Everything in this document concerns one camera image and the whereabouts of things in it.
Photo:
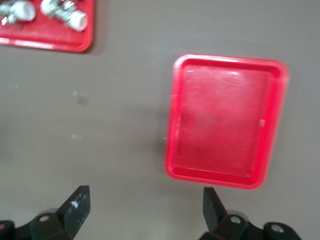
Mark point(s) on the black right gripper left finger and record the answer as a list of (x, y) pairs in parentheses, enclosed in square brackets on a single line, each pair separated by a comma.
[(72, 212)]

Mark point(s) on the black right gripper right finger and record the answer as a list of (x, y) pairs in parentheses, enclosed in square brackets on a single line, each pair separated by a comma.
[(215, 217)]

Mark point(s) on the small red plastic tray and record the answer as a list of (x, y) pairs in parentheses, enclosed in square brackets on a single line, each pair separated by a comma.
[(225, 120)]

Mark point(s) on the wide red plastic tray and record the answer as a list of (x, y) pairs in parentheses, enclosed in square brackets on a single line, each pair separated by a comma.
[(50, 40)]

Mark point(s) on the tilted metal white-capped pipe fitting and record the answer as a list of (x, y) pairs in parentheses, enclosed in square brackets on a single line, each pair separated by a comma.
[(75, 20)]

